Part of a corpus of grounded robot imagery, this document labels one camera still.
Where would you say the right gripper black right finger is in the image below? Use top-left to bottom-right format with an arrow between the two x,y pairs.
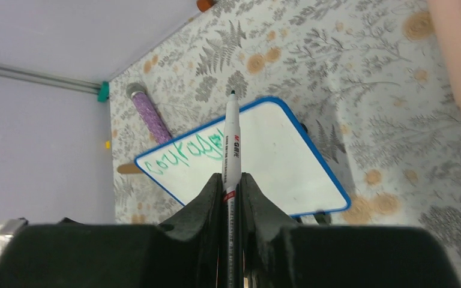
241,173 -> 461,287

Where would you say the purple glitter toy microphone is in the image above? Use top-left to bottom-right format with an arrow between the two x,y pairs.
126,83 -> 172,144

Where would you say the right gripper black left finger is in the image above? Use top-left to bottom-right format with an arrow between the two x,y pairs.
0,173 -> 222,287

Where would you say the green whiteboard marker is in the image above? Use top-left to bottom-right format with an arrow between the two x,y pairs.
217,90 -> 244,287

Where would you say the blue framed whiteboard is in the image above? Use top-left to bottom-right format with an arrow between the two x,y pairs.
135,97 -> 351,217

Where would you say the floral table mat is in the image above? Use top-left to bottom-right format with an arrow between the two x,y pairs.
110,1 -> 461,279

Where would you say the teal corner block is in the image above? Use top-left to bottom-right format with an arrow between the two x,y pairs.
97,81 -> 110,103

